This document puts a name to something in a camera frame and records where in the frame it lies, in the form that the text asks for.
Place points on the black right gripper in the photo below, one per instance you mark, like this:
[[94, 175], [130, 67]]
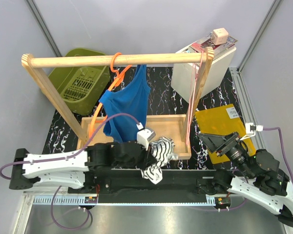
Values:
[[220, 144]]

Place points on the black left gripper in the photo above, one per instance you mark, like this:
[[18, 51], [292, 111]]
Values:
[[148, 160]]

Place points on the striped white tank top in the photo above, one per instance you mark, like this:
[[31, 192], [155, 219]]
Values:
[[162, 150]]

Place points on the pink wire hanger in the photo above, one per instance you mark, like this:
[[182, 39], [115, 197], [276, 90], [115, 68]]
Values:
[[199, 83]]

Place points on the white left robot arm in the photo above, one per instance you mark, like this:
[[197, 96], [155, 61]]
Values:
[[69, 168]]

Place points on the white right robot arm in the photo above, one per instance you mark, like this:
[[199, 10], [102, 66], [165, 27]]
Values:
[[263, 181]]

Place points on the blue tank top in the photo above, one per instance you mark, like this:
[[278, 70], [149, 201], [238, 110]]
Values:
[[133, 100]]

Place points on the yellow padded envelope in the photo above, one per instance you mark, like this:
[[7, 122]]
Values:
[[223, 120]]

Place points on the wooden clothes rack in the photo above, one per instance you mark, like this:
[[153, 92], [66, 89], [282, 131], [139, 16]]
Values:
[[174, 126]]

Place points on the green plastic basket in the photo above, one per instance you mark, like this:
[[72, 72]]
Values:
[[80, 87]]

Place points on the stack of books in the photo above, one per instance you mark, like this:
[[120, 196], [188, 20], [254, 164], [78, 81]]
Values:
[[207, 42]]

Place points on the beige cube power socket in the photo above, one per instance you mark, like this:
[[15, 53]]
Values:
[[219, 36]]

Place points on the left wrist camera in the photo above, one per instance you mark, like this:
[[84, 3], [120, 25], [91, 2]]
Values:
[[144, 135]]

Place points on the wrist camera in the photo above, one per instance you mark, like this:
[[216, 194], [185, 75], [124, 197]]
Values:
[[144, 135], [251, 130]]

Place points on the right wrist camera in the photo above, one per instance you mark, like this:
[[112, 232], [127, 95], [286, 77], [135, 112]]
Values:
[[251, 130]]

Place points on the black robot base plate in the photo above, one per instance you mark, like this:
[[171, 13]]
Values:
[[126, 186]]

